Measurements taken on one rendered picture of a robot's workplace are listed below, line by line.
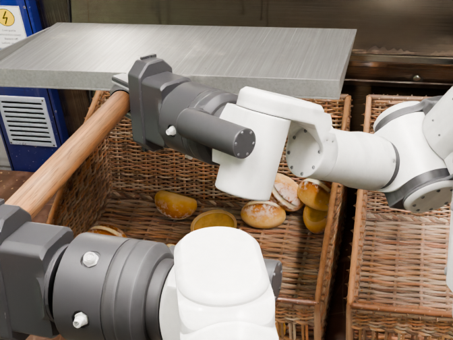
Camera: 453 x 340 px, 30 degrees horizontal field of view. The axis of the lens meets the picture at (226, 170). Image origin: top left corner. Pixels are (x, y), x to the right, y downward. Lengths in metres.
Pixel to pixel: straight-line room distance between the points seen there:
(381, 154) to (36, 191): 0.44
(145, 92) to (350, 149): 0.26
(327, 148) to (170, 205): 0.88
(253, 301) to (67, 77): 0.72
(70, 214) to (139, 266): 1.13
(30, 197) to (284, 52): 0.62
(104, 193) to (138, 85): 0.89
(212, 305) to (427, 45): 1.20
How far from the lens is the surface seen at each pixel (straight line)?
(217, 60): 1.32
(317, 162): 1.00
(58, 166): 0.90
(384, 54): 1.69
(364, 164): 1.05
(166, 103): 1.01
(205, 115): 0.94
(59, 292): 0.67
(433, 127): 1.09
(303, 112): 0.96
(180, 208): 1.84
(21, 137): 2.06
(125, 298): 0.64
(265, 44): 1.40
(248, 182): 0.94
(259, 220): 1.80
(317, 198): 1.76
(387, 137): 1.12
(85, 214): 1.84
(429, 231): 1.83
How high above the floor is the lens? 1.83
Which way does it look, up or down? 39 degrees down
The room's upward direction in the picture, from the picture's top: 6 degrees counter-clockwise
